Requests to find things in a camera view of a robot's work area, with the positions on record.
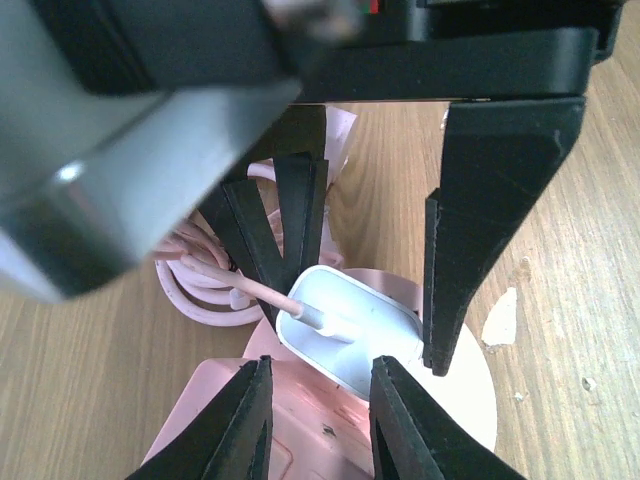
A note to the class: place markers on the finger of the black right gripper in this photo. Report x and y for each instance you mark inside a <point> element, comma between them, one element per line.
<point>235,212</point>
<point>497,159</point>

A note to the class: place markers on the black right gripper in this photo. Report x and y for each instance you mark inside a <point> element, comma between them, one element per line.
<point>341,51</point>

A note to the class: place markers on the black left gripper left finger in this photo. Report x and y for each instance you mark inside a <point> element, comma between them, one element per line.
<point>229,439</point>

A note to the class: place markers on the small grey white plug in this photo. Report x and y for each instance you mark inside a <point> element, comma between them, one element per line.
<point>353,317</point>

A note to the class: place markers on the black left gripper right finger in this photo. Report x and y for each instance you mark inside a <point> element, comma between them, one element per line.
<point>413,437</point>

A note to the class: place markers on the pink round socket tower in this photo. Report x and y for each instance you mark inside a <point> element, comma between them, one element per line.
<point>320,430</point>

